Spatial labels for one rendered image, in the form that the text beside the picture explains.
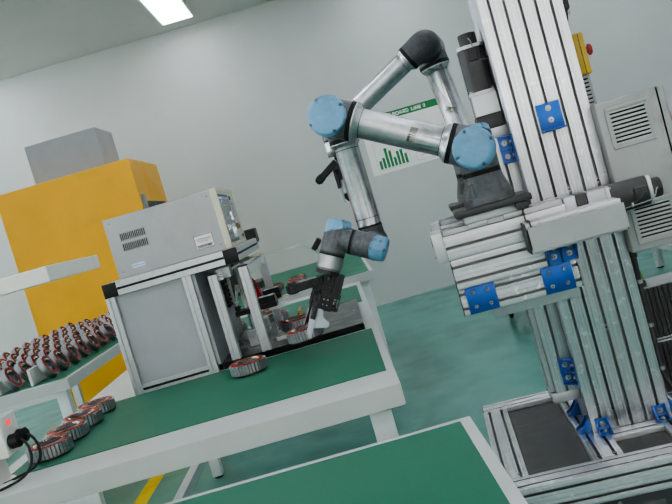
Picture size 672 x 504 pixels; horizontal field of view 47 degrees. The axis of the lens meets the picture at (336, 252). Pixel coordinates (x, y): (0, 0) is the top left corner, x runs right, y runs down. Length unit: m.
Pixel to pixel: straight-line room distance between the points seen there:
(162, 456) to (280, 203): 6.33
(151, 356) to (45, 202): 4.07
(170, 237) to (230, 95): 5.56
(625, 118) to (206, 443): 1.55
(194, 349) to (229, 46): 5.93
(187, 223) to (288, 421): 1.06
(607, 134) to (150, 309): 1.51
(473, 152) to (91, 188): 4.59
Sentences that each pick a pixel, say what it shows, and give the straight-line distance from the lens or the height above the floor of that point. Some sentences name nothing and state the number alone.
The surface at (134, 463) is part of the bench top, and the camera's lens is 1.79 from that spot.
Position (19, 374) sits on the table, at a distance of 3.87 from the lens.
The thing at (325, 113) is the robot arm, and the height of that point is 1.41.
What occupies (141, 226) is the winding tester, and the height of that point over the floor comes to 1.26.
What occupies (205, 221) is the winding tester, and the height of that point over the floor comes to 1.22.
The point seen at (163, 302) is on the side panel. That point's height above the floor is 1.01.
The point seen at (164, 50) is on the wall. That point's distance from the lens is 8.27.
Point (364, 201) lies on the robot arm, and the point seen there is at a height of 1.14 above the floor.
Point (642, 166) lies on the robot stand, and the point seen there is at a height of 1.01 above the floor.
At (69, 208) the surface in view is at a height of 1.70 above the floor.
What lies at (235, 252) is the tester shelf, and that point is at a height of 1.10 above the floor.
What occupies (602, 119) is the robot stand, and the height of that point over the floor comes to 1.18.
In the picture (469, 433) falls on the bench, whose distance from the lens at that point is 1.28.
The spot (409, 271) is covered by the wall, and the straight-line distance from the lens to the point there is 8.02.
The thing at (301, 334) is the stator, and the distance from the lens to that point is 2.23.
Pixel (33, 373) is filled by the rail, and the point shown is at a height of 0.80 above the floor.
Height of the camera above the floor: 1.16
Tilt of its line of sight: 4 degrees down
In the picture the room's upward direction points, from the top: 16 degrees counter-clockwise
